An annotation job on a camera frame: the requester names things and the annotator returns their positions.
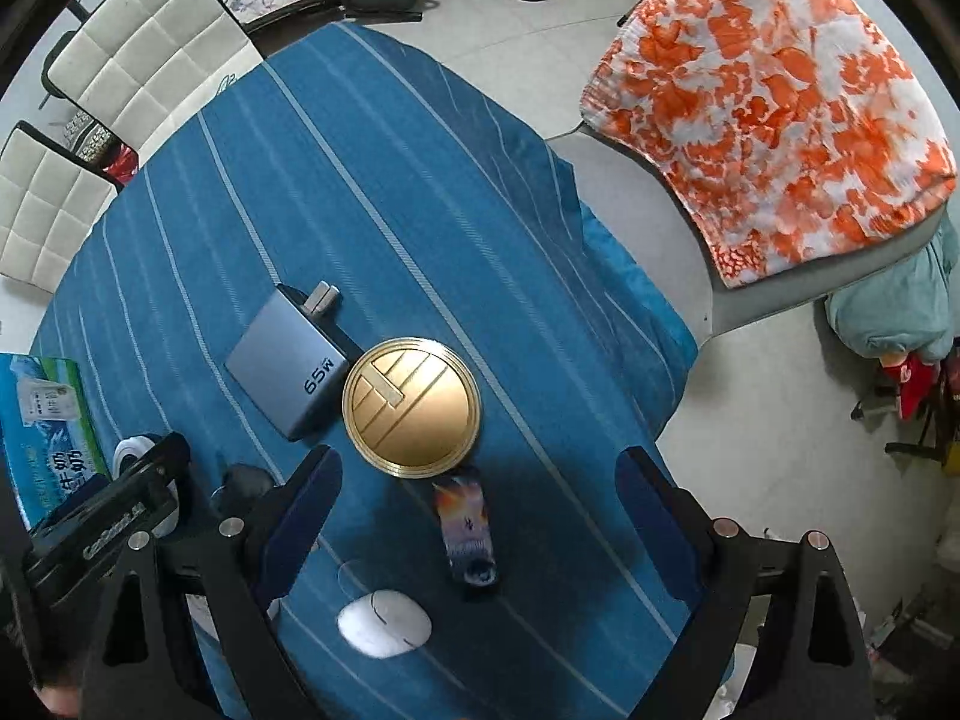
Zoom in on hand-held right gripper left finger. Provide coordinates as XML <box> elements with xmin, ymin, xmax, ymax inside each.
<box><xmin>81</xmin><ymin>444</ymin><xmax>346</xmax><ymax>720</ymax></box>

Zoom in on red plastic bag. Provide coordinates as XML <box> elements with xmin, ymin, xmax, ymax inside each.
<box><xmin>97</xmin><ymin>146</ymin><xmax>140</xmax><ymax>185</ymax></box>

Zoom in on white padded chair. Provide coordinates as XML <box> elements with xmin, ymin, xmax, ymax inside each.
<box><xmin>41</xmin><ymin>0</ymin><xmax>263</xmax><ymax>158</ymax></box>
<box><xmin>0</xmin><ymin>121</ymin><xmax>125</xmax><ymax>297</ymax></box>

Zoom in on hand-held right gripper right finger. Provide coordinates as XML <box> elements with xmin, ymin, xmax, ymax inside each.
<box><xmin>613</xmin><ymin>446</ymin><xmax>878</xmax><ymax>720</ymax></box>

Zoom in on red white garment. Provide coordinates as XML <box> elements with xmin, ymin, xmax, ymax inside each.
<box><xmin>877</xmin><ymin>349</ymin><xmax>938</xmax><ymax>421</ymax></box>

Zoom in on white jar black lid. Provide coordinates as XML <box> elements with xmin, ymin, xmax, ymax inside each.
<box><xmin>111</xmin><ymin>431</ymin><xmax>185</xmax><ymax>537</ymax></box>

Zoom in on blue striped tablecloth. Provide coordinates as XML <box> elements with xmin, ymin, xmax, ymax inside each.
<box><xmin>30</xmin><ymin>21</ymin><xmax>702</xmax><ymax>720</ymax></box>

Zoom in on gold round tin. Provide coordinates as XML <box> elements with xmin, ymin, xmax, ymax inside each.
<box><xmin>341</xmin><ymin>337</ymin><xmax>482</xmax><ymax>479</ymax></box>

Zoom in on printed lighter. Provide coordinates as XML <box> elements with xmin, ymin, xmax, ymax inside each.
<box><xmin>433</xmin><ymin>467</ymin><xmax>502</xmax><ymax>592</ymax></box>

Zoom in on black keys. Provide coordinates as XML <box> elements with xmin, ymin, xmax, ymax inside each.
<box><xmin>210</xmin><ymin>463</ymin><xmax>278</xmax><ymax>518</ymax></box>

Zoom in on teal cloth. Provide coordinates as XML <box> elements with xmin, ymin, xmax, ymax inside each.
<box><xmin>825</xmin><ymin>229</ymin><xmax>960</xmax><ymax>361</ymax></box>

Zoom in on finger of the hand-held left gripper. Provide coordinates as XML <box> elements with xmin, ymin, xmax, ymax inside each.
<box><xmin>112</xmin><ymin>431</ymin><xmax>192</xmax><ymax>511</ymax></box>

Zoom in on blue carton box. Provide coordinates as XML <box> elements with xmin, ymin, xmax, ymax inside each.
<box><xmin>0</xmin><ymin>352</ymin><xmax>113</xmax><ymax>533</ymax></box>

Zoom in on grey sofa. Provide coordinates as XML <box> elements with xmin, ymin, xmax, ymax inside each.
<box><xmin>544</xmin><ymin>127</ymin><xmax>950</xmax><ymax>342</ymax></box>

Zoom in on white earbud case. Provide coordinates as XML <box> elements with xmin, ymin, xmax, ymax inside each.
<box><xmin>336</xmin><ymin>590</ymin><xmax>434</xmax><ymax>657</ymax></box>

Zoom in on orange floral cloth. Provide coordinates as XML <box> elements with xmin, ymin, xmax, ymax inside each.
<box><xmin>581</xmin><ymin>0</ymin><xmax>959</xmax><ymax>290</ymax></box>

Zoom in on grey power charger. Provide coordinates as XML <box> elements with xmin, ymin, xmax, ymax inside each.
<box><xmin>225</xmin><ymin>281</ymin><xmax>353</xmax><ymax>442</ymax></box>

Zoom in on black metal stand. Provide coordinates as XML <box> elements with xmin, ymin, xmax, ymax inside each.
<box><xmin>851</xmin><ymin>360</ymin><xmax>960</xmax><ymax>473</ymax></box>

